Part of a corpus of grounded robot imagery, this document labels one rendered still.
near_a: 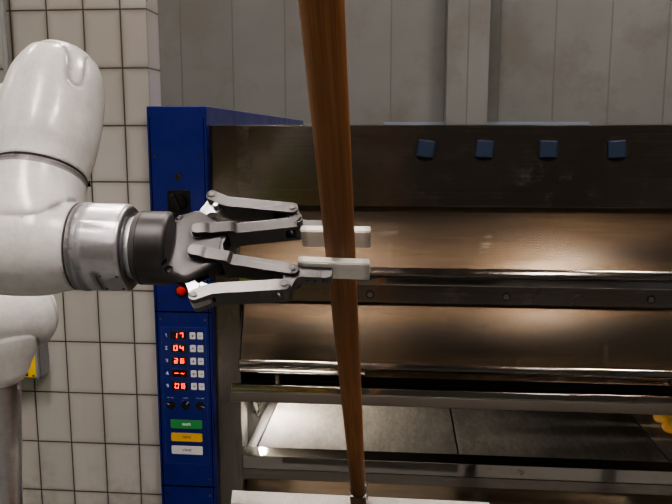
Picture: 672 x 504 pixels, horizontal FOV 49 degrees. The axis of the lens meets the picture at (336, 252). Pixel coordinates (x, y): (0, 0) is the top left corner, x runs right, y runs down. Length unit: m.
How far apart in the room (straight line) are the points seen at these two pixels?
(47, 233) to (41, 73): 0.18
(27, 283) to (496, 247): 1.41
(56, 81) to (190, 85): 5.10
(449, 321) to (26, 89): 1.43
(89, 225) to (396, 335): 1.37
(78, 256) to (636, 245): 1.58
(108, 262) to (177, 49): 5.28
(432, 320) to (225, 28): 4.20
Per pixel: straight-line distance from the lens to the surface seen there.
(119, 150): 2.09
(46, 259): 0.77
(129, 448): 2.27
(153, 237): 0.74
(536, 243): 2.00
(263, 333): 2.06
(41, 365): 2.23
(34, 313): 1.36
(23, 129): 0.82
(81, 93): 0.85
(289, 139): 1.97
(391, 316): 2.03
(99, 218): 0.76
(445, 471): 2.16
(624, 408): 2.00
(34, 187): 0.79
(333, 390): 1.92
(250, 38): 5.86
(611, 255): 2.04
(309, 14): 0.50
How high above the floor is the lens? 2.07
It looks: 9 degrees down
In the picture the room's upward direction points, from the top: straight up
